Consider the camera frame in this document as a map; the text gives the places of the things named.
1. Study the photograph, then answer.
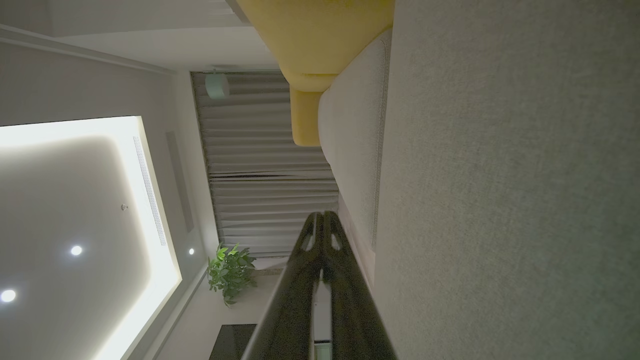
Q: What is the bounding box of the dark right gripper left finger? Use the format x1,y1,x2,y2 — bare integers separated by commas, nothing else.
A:
242,211,325,360

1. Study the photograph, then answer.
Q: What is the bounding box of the white linear ceiling vent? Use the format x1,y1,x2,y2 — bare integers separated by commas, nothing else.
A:
132,135,168,247

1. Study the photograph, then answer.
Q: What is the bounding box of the yellow sofa backrest cushion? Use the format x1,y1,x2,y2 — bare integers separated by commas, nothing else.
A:
235,0,396,94
290,89,324,147

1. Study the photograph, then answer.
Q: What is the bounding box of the green potted plant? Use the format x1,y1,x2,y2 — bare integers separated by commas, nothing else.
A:
206,243,259,307

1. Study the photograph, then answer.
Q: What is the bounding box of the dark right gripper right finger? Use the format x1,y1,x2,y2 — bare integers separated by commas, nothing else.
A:
322,211,398,360

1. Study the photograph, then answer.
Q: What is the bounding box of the grey pleated curtain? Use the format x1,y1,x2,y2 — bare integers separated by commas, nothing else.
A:
191,71,341,258

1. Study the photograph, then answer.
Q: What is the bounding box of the large grey sofa seat cushion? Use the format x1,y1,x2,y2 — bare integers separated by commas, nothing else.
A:
372,0,640,360

